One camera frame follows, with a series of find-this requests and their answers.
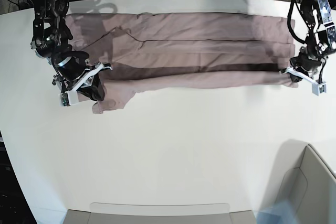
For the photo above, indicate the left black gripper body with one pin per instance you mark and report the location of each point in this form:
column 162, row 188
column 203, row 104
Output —
column 309, row 67

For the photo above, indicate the mauve pink T-shirt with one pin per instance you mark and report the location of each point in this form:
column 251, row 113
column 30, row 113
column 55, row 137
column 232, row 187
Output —
column 182, row 50

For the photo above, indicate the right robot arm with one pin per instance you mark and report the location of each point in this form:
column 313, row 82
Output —
column 50, row 32

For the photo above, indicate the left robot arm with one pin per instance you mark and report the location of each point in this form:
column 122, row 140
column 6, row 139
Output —
column 319, row 43

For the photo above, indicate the grey bin right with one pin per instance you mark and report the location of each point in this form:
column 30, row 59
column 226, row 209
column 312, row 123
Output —
column 313, row 184

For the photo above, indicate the blue blurred object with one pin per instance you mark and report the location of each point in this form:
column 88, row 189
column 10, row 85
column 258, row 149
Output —
column 282, row 212

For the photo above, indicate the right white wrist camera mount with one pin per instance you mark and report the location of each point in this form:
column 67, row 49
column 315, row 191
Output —
column 88, row 84

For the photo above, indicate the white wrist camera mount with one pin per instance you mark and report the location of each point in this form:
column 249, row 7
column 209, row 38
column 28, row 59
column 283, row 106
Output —
column 318, row 87
column 88, row 84

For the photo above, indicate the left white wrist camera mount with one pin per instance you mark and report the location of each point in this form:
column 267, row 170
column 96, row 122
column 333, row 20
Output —
column 318, row 87

